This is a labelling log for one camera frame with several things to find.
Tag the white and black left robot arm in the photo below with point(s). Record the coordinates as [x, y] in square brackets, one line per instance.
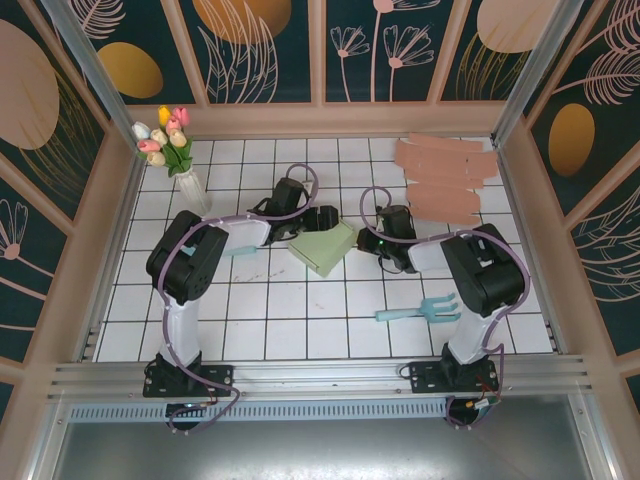
[182, 330]

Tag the light blue toy trowel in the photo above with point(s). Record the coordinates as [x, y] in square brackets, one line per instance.
[242, 250]

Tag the artificial tulip bouquet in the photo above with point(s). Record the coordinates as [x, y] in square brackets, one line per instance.
[167, 142]

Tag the light blue toy rake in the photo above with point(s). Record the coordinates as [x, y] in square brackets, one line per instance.
[435, 307]

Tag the aluminium frame post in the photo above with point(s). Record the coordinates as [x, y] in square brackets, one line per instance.
[89, 65]
[534, 75]

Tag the green paper box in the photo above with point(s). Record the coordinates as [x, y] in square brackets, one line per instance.
[322, 250]

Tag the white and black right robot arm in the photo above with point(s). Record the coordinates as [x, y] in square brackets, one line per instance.
[470, 335]

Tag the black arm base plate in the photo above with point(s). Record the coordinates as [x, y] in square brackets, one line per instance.
[425, 377]
[220, 377]

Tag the grey metal sheet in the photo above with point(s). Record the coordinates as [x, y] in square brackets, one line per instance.
[325, 450]

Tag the aluminium mounting rail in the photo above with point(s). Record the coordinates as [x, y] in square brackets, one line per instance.
[325, 375]

